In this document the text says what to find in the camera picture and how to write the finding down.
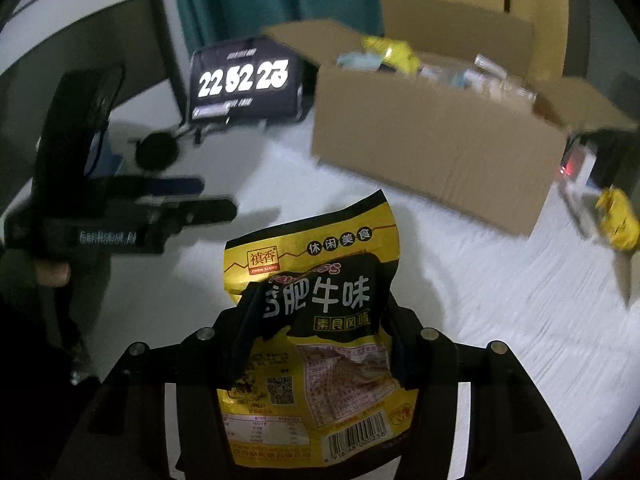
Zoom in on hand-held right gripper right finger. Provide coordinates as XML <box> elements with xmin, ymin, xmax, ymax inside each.
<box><xmin>380</xmin><ymin>292</ymin><xmax>583</xmax><ymax>480</ymax></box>

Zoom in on black round puck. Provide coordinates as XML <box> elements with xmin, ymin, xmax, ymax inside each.
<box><xmin>134</xmin><ymin>131</ymin><xmax>181</xmax><ymax>172</ymax></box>

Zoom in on teal curtain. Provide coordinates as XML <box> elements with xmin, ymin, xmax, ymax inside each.
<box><xmin>169</xmin><ymin>0</ymin><xmax>392</xmax><ymax>54</ymax></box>

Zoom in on lemon yellow snack packet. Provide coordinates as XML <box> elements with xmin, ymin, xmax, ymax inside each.
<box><xmin>362</xmin><ymin>35</ymin><xmax>424</xmax><ymax>77</ymax></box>

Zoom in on black cable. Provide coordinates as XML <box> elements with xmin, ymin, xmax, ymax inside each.
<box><xmin>127</xmin><ymin>121</ymin><xmax>232</xmax><ymax>147</ymax></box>

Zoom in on white snack packets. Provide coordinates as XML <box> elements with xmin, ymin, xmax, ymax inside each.
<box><xmin>419</xmin><ymin>52</ymin><xmax>539</xmax><ymax>107</ymax></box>

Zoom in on crumpled yellow snack packet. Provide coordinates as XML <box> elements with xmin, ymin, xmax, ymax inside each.
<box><xmin>594</xmin><ymin>186</ymin><xmax>640</xmax><ymax>252</ymax></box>

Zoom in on large blue cartoon snack bag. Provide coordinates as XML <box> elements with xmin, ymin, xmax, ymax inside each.
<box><xmin>336</xmin><ymin>50</ymin><xmax>387</xmax><ymax>72</ymax></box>

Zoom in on cardboard box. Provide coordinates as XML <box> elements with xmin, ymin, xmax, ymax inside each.
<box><xmin>262</xmin><ymin>0</ymin><xmax>640</xmax><ymax>239</ymax></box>

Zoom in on person's left hand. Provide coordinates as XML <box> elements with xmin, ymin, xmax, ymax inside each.
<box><xmin>34</xmin><ymin>259</ymin><xmax>72</xmax><ymax>287</ymax></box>

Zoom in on yellow black snack packet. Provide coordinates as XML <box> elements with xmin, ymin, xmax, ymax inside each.
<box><xmin>222</xmin><ymin>189</ymin><xmax>422</xmax><ymax>469</ymax></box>

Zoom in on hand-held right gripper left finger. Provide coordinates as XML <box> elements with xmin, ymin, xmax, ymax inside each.
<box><xmin>55</xmin><ymin>305</ymin><xmax>261</xmax><ymax>480</ymax></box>

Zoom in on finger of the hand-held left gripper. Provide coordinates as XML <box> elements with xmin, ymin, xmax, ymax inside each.
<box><xmin>149</xmin><ymin>197</ymin><xmax>239</xmax><ymax>229</ymax></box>
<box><xmin>112</xmin><ymin>174</ymin><xmax>207</xmax><ymax>200</ymax></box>

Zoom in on black tablet clock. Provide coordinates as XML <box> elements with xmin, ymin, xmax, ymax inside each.
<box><xmin>188</xmin><ymin>35</ymin><xmax>307</xmax><ymax>124</ymax></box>

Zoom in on person's left forearm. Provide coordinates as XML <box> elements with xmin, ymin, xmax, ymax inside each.
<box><xmin>0</xmin><ymin>250</ymin><xmax>115</xmax><ymax>387</ymax></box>

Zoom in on black device with red light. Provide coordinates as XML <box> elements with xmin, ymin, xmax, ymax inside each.
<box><xmin>556</xmin><ymin>146</ymin><xmax>599</xmax><ymax>184</ymax></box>

